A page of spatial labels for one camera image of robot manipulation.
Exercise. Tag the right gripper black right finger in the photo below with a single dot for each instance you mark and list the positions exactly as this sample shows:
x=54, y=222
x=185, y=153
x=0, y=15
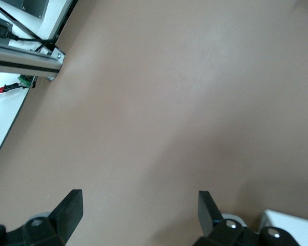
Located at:
x=208, y=215

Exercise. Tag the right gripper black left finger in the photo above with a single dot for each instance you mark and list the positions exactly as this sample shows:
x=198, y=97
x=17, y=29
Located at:
x=66, y=212

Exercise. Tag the green circuit board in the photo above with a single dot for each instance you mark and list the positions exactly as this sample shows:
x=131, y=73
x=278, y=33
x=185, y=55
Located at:
x=25, y=80

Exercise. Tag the black power plug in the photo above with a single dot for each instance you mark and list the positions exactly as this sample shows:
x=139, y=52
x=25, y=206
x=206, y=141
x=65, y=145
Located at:
x=0, y=30

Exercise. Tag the black metal panel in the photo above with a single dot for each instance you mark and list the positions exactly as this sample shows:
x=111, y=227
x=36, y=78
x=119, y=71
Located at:
x=34, y=7

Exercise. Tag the aluminium profile post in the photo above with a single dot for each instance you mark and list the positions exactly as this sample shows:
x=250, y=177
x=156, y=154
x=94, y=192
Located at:
x=20, y=60

